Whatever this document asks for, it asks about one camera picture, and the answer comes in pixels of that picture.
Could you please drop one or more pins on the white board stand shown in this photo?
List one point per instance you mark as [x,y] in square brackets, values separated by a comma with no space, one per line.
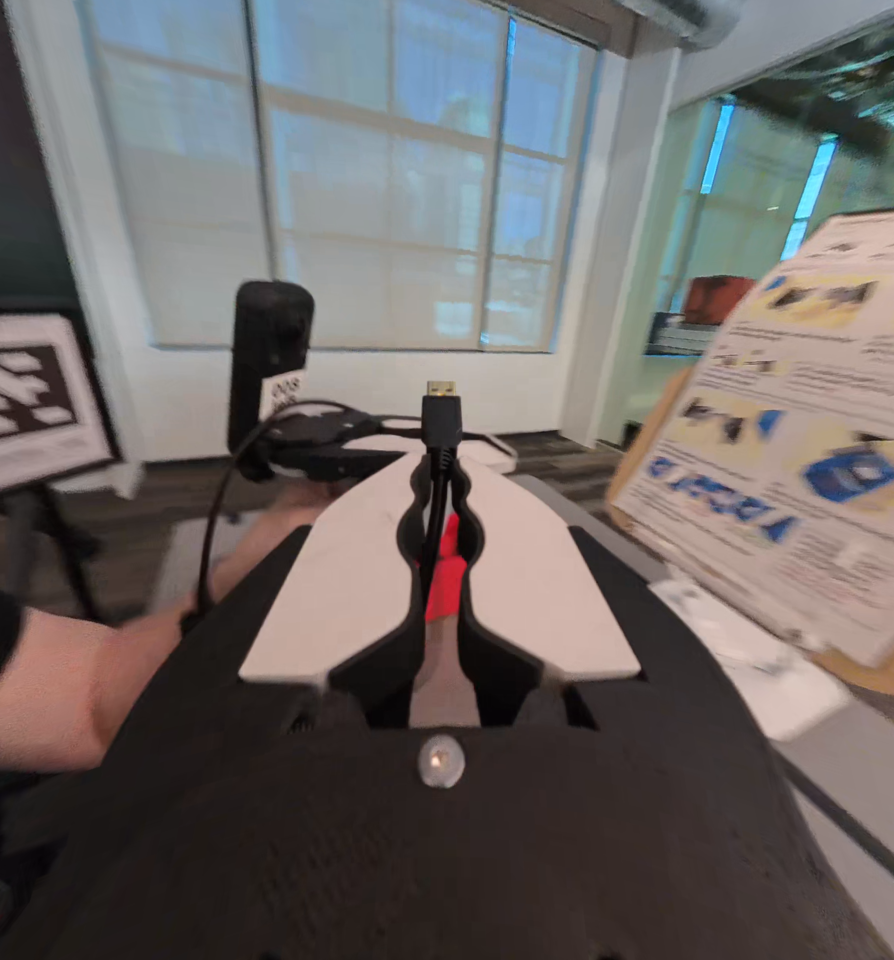
[784,682]

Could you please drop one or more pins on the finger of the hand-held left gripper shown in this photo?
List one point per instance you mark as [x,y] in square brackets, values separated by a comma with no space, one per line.
[484,448]

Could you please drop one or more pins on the red-brown box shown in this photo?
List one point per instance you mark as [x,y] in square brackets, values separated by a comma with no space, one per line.
[716,300]

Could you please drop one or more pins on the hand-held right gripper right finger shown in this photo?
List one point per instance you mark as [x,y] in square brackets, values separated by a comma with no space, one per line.
[544,592]

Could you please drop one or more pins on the person's left forearm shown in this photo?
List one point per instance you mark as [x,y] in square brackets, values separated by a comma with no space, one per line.
[57,690]

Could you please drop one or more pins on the large window with blinds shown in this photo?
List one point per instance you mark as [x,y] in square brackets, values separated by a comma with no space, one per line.
[342,187]

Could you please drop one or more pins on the instruction poster board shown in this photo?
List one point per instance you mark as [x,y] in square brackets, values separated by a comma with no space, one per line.
[791,390]

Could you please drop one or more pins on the red plastic bin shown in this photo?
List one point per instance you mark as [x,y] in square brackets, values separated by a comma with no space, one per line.
[447,585]

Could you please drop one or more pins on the silver round air duct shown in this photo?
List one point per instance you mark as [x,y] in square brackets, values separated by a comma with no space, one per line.
[686,19]

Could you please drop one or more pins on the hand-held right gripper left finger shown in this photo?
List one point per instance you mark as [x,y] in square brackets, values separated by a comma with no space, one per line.
[319,592]

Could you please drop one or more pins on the person's left hand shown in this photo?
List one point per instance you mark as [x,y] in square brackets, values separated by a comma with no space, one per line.
[267,540]

